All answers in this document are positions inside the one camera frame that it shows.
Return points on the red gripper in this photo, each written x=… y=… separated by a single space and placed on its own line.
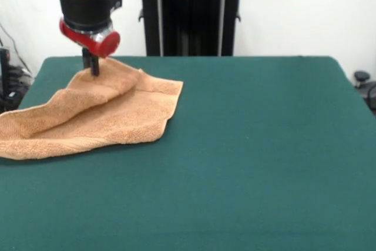
x=85 y=40

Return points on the orange terry towel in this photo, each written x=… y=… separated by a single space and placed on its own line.
x=117 y=115

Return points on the black equipment pile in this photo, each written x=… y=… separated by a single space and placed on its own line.
x=13 y=98

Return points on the black upright device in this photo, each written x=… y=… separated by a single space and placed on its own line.
x=5 y=71

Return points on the dark green table cloth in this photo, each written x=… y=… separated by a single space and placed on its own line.
x=264 y=174

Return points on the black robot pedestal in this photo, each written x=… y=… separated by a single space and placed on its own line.
x=191 y=13

